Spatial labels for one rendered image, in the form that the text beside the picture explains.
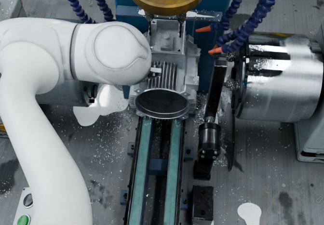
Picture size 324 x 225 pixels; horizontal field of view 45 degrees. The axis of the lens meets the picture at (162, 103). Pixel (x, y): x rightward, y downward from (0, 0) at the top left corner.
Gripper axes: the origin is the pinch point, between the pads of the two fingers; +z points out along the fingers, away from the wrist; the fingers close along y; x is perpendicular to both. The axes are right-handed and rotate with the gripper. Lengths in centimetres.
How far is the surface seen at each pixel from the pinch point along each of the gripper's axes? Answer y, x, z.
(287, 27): -51, -28, 53
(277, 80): -35.1, -0.9, -1.7
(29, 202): 21.3, 31.9, -13.8
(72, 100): 18.7, 8.0, 4.9
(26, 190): 23.3, 30.1, -10.6
